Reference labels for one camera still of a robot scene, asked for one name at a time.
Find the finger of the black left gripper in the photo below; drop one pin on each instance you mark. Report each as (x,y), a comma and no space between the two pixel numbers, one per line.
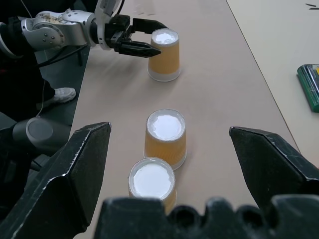
(137,48)
(147,25)

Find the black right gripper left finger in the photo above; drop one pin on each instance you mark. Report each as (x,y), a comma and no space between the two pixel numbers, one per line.
(62,189)

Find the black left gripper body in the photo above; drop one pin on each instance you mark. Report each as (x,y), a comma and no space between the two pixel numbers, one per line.
(118,27)

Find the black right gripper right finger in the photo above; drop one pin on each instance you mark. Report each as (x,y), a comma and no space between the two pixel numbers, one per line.
(276,164)

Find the orange paper cup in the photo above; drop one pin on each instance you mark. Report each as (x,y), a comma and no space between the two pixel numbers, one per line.
(164,57)
(165,147)
(150,180)

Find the grey round robot joint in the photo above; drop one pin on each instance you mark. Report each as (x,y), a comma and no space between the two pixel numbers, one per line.
(37,132)

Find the green box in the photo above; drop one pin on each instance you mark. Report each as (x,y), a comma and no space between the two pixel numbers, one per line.
(310,85)

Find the white shoe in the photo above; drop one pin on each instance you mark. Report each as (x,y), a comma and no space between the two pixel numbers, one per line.
(63,95)

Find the dark trouser leg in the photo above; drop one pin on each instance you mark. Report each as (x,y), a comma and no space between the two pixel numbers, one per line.
(22,82)

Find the small black object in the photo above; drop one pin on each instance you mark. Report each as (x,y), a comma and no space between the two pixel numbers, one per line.
(312,6)

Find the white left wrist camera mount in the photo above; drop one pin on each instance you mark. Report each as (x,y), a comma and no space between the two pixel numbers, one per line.
(101,30)

